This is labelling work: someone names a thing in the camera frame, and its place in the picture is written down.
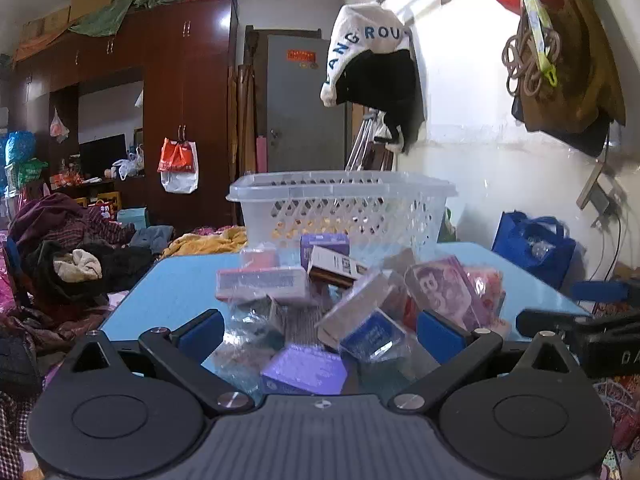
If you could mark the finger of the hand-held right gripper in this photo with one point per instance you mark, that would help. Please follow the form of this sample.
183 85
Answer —
550 322
600 291

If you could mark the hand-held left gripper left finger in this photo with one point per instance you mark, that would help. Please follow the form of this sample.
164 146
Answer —
200 335

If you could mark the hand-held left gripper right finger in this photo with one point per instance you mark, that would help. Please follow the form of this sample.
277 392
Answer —
440 335

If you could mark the clear plastic lattice basket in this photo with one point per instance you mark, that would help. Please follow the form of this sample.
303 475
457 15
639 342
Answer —
345 200

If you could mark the clear wrapped small item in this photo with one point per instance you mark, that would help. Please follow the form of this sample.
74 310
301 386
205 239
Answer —
255 322

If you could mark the blue wrapped box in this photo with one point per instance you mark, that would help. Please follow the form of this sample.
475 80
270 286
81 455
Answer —
372 335

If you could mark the red snack packet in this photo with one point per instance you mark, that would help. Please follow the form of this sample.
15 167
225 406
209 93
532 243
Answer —
487 285

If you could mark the blue tote bag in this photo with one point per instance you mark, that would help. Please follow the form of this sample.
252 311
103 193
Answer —
535 250

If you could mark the pink flat box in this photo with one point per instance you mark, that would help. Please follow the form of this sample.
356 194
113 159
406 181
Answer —
262 282

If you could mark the grey beige box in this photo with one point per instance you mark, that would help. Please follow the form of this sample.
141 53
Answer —
360 300

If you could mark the yellow blanket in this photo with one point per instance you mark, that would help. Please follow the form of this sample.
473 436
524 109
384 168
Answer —
210 242

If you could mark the small pink box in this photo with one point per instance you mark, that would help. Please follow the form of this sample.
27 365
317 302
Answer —
259 257

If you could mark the plain lavender box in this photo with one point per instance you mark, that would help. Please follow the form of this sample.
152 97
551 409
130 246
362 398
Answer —
305 372

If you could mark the white and brown box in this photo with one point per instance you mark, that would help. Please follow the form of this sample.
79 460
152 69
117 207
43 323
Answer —
335 265

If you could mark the beige cloth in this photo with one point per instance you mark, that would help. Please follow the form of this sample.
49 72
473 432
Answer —
80 264

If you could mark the purple box with barcode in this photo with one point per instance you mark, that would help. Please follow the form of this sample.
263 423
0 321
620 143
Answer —
325 245

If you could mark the black hanging bag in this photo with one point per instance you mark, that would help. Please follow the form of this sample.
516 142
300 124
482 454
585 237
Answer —
580 137

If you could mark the pile of dark clothes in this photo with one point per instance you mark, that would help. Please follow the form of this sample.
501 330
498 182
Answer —
60 240

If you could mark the orange and white plastic bag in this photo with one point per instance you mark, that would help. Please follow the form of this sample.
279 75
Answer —
178 165

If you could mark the black television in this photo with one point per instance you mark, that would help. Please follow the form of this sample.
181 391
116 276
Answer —
102 157

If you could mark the metal crutches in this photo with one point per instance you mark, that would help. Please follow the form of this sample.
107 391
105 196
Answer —
362 140

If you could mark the brown hanging bag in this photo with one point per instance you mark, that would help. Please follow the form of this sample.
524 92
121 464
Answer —
580 70

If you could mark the dark brown wooden wardrobe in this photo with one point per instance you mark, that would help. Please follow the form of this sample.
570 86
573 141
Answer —
190 110

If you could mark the wooden planks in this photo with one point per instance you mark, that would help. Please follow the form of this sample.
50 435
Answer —
245 110

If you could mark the grey door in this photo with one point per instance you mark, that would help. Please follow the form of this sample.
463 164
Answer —
305 110

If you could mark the pink and white plastic bag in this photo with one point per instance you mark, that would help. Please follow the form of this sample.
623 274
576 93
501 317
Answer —
59 127

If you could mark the blue plastic bag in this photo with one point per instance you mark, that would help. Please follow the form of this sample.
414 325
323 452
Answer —
20 147

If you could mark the white and black jacket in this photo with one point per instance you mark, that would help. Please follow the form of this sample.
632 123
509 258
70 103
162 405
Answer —
375 65

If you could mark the red door sign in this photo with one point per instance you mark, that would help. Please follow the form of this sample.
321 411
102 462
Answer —
302 58

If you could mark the green cloth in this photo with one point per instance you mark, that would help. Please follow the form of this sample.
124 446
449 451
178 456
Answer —
110 17

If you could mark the cardboard box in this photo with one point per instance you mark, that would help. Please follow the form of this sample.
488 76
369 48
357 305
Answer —
45 22
95 0

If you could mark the wall power adapter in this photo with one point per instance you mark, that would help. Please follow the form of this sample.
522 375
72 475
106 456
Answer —
597 200

